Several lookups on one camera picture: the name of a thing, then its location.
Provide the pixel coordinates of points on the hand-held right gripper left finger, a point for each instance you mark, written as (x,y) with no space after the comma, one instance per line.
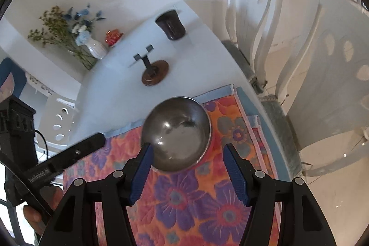
(141,174)

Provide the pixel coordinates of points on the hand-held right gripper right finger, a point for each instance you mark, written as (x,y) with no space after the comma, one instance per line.
(235,174)

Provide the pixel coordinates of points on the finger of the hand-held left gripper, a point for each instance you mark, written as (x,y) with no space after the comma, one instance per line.
(80,149)

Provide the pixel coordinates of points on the steel bowl red base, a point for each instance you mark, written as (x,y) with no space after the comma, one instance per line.
(178,130)

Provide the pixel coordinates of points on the person's left hand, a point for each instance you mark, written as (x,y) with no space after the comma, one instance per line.
(53,195)

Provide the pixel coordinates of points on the white plastic chair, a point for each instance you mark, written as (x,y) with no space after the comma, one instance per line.
(248,9)
(62,130)
(331,84)

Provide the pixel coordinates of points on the floral woven table mat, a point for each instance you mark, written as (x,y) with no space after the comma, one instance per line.
(178,200)

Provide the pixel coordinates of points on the grey green chair cushion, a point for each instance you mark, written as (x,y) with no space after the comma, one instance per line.
(281,127)

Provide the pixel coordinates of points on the clear glass vase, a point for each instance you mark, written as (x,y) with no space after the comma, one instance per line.
(83,60)

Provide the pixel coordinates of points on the black phone stand wooden base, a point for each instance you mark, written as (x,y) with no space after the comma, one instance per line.
(154,74)

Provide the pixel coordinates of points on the white ceramic vase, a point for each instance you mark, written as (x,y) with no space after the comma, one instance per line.
(96,49)

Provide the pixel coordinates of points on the green dried sprigs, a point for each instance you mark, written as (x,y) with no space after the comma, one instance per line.
(54,24)

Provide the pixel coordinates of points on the small red pot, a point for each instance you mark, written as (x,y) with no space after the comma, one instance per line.
(114,37)

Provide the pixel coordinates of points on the dark brown cup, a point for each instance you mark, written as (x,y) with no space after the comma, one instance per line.
(171,25)

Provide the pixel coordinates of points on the blue pink wall art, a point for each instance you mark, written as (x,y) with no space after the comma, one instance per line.
(8,73)

